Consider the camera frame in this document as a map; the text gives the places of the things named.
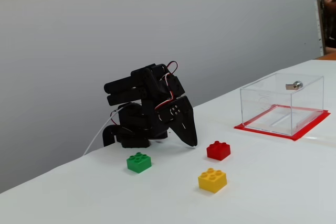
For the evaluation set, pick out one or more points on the metal box lock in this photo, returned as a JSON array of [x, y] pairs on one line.
[[295, 85]]

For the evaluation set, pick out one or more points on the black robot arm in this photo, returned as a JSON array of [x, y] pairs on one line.
[[139, 87]]

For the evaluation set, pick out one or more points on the yellow lego brick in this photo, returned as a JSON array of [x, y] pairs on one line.
[[212, 180]]

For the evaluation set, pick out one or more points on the green lego brick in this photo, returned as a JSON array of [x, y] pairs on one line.
[[138, 163]]

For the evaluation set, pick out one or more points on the metal shelf upright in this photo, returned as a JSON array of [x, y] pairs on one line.
[[318, 11]]

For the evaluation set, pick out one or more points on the red lego brick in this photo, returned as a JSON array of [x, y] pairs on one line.
[[218, 151]]

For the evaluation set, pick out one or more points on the person in plaid shirt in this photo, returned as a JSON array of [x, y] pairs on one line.
[[329, 19]]

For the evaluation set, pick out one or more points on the black table clamp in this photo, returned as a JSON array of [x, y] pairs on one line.
[[108, 136]]

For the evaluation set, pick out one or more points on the brown wooden table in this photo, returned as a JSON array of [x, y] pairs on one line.
[[328, 56]]

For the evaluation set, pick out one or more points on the transparent plastic box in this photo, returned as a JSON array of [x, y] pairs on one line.
[[265, 108]]

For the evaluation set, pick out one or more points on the red tape frame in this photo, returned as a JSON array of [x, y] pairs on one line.
[[302, 134]]

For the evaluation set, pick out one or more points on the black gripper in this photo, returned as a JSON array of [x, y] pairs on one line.
[[184, 115]]

